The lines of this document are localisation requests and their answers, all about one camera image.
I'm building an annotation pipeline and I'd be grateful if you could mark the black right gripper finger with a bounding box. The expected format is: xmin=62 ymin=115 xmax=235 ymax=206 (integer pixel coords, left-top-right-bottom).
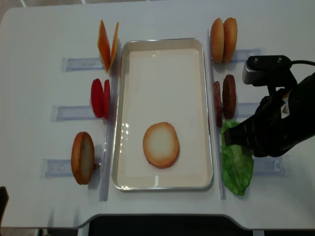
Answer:
xmin=242 ymin=146 xmax=256 ymax=155
xmin=223 ymin=115 xmax=256 ymax=147

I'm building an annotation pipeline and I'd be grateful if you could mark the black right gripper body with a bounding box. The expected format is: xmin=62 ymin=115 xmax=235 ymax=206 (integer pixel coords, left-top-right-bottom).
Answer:
xmin=254 ymin=86 xmax=315 ymax=157

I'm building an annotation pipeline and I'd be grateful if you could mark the green lettuce leaf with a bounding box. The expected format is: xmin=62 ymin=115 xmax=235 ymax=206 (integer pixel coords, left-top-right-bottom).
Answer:
xmin=220 ymin=119 xmax=254 ymax=196

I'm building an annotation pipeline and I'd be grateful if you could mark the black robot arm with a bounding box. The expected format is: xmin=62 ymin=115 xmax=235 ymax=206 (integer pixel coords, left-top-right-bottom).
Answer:
xmin=223 ymin=75 xmax=315 ymax=157

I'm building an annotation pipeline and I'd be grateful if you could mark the clear holder lettuce row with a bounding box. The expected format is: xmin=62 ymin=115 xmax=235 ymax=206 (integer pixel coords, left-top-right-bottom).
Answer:
xmin=253 ymin=154 xmax=291 ymax=177

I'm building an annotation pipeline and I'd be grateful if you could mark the left brown meat patty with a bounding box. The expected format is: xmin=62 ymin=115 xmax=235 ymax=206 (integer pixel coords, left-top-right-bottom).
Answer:
xmin=213 ymin=81 xmax=222 ymax=128

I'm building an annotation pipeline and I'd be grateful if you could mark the right red tomato slice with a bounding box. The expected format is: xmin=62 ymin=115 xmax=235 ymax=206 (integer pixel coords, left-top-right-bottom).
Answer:
xmin=103 ymin=80 xmax=110 ymax=119

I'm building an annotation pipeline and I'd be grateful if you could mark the red tomato slice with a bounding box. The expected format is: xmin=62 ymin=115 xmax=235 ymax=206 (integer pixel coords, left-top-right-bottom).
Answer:
xmin=103 ymin=80 xmax=110 ymax=119
xmin=91 ymin=79 xmax=104 ymax=118

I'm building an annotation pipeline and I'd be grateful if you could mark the left red tomato slice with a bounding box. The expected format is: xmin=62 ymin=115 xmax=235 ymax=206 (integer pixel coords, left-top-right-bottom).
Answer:
xmin=91 ymin=79 xmax=104 ymax=118

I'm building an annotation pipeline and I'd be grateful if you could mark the right orange cheese slice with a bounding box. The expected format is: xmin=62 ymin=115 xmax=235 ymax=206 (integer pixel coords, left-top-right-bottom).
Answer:
xmin=110 ymin=22 xmax=119 ymax=70

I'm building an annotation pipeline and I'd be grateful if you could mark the orange cheese slice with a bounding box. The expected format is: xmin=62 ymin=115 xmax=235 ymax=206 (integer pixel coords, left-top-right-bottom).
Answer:
xmin=97 ymin=20 xmax=110 ymax=73
xmin=110 ymin=22 xmax=119 ymax=70

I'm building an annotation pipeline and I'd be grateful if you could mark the left orange cheese slice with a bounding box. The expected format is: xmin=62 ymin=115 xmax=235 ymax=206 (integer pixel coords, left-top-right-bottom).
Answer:
xmin=97 ymin=20 xmax=110 ymax=73

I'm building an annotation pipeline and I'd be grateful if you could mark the clear holder tomato row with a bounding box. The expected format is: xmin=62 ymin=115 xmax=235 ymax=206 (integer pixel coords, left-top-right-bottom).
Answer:
xmin=50 ymin=106 xmax=97 ymax=121

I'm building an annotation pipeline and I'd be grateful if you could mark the clear holder cheese row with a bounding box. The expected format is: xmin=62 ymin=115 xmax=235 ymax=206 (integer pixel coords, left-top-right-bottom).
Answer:
xmin=61 ymin=58 xmax=104 ymax=72

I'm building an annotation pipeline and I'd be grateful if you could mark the clear holder patty row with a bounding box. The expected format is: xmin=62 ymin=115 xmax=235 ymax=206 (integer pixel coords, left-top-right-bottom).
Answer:
xmin=234 ymin=103 xmax=259 ymax=118

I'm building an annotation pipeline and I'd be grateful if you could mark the clear holder top bun row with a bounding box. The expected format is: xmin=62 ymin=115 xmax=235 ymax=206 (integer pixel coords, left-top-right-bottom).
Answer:
xmin=231 ymin=47 xmax=266 ymax=63

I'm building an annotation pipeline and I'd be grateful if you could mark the bun slice on tray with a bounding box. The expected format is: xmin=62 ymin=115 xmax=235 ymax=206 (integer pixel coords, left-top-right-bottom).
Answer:
xmin=143 ymin=122 xmax=180 ymax=169

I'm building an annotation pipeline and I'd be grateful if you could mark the white rectangular metal tray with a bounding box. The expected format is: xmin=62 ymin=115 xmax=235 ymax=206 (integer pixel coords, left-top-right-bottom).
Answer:
xmin=112 ymin=38 xmax=213 ymax=191

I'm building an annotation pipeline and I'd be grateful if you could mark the left top bun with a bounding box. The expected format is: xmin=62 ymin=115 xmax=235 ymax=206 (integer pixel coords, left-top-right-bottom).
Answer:
xmin=210 ymin=18 xmax=224 ymax=63

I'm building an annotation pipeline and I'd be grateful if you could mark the right top bun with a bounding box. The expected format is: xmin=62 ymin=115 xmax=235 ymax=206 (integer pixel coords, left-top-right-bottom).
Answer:
xmin=222 ymin=17 xmax=238 ymax=63

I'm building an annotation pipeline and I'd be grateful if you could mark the upright bun slice left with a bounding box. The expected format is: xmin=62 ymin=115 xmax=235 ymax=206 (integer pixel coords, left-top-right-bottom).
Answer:
xmin=71 ymin=132 xmax=95 ymax=185

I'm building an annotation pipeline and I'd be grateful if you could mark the clear holder bun slice row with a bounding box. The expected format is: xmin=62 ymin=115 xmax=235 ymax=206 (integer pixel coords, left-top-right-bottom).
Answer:
xmin=40 ymin=157 xmax=102 ymax=178

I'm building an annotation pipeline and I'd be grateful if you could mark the dark chair at left edge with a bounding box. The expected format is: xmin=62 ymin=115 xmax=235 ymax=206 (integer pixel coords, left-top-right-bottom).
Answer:
xmin=0 ymin=186 xmax=9 ymax=221

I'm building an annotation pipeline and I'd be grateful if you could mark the right long clear rail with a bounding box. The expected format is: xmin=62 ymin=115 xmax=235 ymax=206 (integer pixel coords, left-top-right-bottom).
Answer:
xmin=207 ymin=29 xmax=226 ymax=200

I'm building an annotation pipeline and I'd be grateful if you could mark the long clear rail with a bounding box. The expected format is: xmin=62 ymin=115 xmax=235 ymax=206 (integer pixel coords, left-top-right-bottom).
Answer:
xmin=100 ymin=39 xmax=121 ymax=202
xmin=207 ymin=29 xmax=226 ymax=200

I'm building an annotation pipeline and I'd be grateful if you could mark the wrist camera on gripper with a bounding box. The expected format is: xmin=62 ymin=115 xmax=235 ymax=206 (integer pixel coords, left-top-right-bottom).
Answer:
xmin=242 ymin=55 xmax=297 ymax=88

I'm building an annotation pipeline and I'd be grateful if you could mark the black camera cable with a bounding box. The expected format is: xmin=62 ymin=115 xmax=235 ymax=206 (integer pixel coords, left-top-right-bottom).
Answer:
xmin=289 ymin=60 xmax=315 ymax=66

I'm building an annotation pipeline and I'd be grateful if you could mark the left long clear rail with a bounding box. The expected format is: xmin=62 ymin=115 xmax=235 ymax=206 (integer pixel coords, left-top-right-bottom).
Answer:
xmin=100 ymin=39 xmax=121 ymax=202

